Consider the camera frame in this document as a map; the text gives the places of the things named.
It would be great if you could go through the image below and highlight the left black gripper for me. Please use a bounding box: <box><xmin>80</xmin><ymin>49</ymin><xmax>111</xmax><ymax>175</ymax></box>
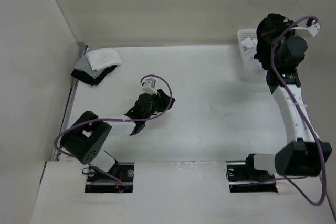
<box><xmin>143</xmin><ymin>89</ymin><xmax>174</xmax><ymax>121</ymax></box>

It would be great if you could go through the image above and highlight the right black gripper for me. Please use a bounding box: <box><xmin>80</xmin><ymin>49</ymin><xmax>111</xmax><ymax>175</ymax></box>
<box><xmin>261</xmin><ymin>18</ymin><xmax>301</xmax><ymax>68</ymax></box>

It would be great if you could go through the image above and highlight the black tank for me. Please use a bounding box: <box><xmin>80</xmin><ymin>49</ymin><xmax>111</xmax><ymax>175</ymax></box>
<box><xmin>71</xmin><ymin>66</ymin><xmax>117</xmax><ymax>86</ymax></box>
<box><xmin>254</xmin><ymin>13</ymin><xmax>290</xmax><ymax>70</ymax></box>

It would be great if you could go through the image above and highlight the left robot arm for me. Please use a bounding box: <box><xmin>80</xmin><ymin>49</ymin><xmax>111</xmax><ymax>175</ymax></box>
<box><xmin>60</xmin><ymin>89</ymin><xmax>175</xmax><ymax>182</ymax></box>

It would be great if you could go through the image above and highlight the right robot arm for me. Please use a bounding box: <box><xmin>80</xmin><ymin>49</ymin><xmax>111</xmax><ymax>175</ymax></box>
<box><xmin>243</xmin><ymin>24</ymin><xmax>332</xmax><ymax>180</ymax></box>

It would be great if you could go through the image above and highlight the white tank top in basket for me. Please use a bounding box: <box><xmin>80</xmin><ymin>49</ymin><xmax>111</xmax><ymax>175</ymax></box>
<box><xmin>241</xmin><ymin>37</ymin><xmax>263</xmax><ymax>74</ymax></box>

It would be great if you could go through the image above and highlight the folded black tank top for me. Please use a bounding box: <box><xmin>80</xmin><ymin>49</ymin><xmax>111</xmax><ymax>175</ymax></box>
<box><xmin>71</xmin><ymin>66</ymin><xmax>117</xmax><ymax>86</ymax></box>

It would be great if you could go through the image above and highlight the folded grey tank top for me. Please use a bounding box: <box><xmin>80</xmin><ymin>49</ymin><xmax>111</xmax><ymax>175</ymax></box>
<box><xmin>74</xmin><ymin>55</ymin><xmax>103</xmax><ymax>79</ymax></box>

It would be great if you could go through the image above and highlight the white plastic basket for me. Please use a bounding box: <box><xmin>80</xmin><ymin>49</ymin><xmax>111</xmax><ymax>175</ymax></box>
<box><xmin>237</xmin><ymin>28</ymin><xmax>267</xmax><ymax>84</ymax></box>

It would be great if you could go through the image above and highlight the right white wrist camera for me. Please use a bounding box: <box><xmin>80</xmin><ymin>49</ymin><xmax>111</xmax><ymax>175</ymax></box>
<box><xmin>293</xmin><ymin>18</ymin><xmax>320</xmax><ymax>38</ymax></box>

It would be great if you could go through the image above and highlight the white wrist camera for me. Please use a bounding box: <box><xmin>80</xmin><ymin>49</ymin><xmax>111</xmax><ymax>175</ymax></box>
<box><xmin>293</xmin><ymin>18</ymin><xmax>320</xmax><ymax>38</ymax></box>
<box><xmin>141</xmin><ymin>78</ymin><xmax>157</xmax><ymax>95</ymax></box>

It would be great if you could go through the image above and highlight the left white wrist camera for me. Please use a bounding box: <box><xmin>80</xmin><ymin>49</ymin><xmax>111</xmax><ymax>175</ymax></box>
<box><xmin>141</xmin><ymin>78</ymin><xmax>157</xmax><ymax>95</ymax></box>

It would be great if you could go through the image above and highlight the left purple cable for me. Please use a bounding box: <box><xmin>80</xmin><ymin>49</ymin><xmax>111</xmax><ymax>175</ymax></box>
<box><xmin>54</xmin><ymin>74</ymin><xmax>176</xmax><ymax>193</ymax></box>

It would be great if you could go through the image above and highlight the purple cable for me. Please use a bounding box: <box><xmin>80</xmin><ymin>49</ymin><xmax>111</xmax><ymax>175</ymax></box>
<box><xmin>270</xmin><ymin>15</ymin><xmax>329</xmax><ymax>206</ymax></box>
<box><xmin>54</xmin><ymin>74</ymin><xmax>176</xmax><ymax>193</ymax></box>

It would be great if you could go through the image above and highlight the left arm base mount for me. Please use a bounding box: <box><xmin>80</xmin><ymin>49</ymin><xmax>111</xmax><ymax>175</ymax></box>
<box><xmin>82</xmin><ymin>163</ymin><xmax>135</xmax><ymax>194</ymax></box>

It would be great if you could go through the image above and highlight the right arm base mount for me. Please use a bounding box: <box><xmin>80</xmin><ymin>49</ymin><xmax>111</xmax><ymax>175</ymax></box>
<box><xmin>226</xmin><ymin>161</ymin><xmax>278</xmax><ymax>193</ymax></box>

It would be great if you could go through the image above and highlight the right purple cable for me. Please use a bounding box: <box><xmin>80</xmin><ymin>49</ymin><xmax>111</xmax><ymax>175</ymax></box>
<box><xmin>270</xmin><ymin>15</ymin><xmax>329</xmax><ymax>206</ymax></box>

